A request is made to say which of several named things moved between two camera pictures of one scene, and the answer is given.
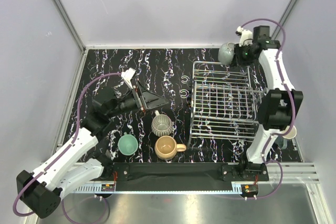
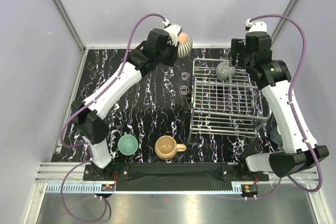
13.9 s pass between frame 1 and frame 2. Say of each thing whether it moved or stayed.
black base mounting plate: stayed
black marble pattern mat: stayed
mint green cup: stayed
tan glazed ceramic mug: stayed
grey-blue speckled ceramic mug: moved
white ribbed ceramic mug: moved
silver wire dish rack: stayed
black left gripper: moved
